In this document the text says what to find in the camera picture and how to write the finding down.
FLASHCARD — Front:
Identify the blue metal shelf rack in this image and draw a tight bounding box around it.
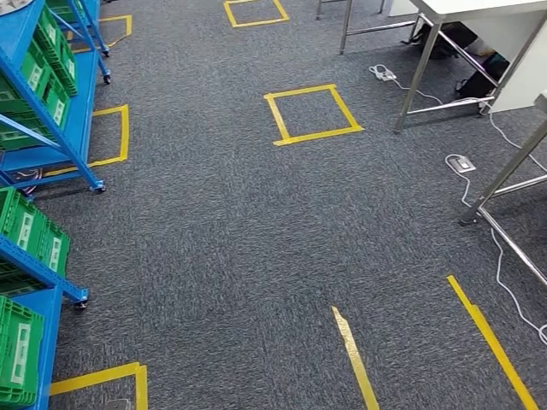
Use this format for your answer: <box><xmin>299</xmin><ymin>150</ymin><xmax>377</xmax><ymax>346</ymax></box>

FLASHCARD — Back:
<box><xmin>46</xmin><ymin>0</ymin><xmax>113</xmax><ymax>86</ymax></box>
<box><xmin>0</xmin><ymin>0</ymin><xmax>107</xmax><ymax>196</ymax></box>
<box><xmin>0</xmin><ymin>234</ymin><xmax>89</xmax><ymax>410</ymax></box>

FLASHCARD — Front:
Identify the steel workbench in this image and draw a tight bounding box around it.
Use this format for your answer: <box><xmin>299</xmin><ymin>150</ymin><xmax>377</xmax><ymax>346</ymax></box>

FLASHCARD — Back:
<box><xmin>459</xmin><ymin>90</ymin><xmax>547</xmax><ymax>290</ymax></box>

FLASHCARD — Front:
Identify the yellow tape square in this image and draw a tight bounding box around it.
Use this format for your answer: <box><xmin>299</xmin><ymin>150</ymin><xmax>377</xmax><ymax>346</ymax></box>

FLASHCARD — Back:
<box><xmin>223</xmin><ymin>0</ymin><xmax>290</xmax><ymax>28</ymax></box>
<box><xmin>262</xmin><ymin>83</ymin><xmax>365</xmax><ymax>148</ymax></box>

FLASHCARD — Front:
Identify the white power strip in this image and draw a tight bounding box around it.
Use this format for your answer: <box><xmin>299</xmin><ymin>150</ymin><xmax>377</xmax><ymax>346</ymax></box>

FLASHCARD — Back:
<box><xmin>369</xmin><ymin>63</ymin><xmax>398</xmax><ymax>82</ymax></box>

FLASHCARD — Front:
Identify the black bag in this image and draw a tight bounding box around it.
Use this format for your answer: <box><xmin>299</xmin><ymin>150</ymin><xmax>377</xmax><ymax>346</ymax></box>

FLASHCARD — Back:
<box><xmin>455</xmin><ymin>53</ymin><xmax>509</xmax><ymax>100</ymax></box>
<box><xmin>413</xmin><ymin>22</ymin><xmax>477</xmax><ymax>61</ymax></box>

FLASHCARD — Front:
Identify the white office desk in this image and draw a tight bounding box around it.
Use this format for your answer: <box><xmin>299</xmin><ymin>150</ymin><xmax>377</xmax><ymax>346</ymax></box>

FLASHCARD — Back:
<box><xmin>316</xmin><ymin>0</ymin><xmax>547</xmax><ymax>135</ymax></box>

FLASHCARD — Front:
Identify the white cable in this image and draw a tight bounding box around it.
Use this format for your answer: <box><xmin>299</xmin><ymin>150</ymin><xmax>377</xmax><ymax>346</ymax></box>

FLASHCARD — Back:
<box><xmin>393</xmin><ymin>78</ymin><xmax>494</xmax><ymax>108</ymax></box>
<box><xmin>491</xmin><ymin>225</ymin><xmax>547</xmax><ymax>346</ymax></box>

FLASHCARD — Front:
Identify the floor socket with cable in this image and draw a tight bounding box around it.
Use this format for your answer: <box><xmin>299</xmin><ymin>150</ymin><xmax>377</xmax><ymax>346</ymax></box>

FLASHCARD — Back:
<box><xmin>443</xmin><ymin>154</ymin><xmax>477</xmax><ymax>208</ymax></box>

